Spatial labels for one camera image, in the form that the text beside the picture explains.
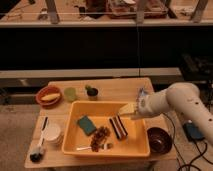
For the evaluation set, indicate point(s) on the blue crumpled cloth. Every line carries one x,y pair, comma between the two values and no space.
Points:
142,92

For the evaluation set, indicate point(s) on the silver fork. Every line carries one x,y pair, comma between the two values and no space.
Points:
102,146

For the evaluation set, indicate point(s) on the green cup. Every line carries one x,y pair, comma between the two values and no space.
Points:
70,94

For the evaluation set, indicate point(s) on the blue box on floor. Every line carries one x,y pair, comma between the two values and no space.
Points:
195,133

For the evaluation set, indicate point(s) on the striped brown block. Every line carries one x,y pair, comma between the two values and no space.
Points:
118,127

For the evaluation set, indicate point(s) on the yellow corn cob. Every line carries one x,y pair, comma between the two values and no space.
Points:
50,97

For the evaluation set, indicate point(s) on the bunch of dark grapes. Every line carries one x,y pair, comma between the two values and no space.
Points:
99,137

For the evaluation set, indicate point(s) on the white bowl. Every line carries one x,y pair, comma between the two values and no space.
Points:
53,133

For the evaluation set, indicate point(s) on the wooden table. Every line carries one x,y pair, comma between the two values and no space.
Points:
116,89

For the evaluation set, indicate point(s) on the orange bowl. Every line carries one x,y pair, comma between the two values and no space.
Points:
47,90

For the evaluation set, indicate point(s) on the black dish brush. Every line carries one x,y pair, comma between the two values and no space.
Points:
37,153

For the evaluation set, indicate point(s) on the dark purple bowl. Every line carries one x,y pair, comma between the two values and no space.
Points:
159,140

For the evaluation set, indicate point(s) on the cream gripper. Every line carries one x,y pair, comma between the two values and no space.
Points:
128,109

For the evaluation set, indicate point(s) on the green sponge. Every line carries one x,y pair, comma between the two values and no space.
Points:
86,125

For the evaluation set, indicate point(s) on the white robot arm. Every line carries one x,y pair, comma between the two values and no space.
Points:
181,97

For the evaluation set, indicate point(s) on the small potted cactus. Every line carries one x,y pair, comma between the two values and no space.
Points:
92,92

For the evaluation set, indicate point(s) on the yellow plastic tub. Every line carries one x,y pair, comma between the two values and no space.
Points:
99,112

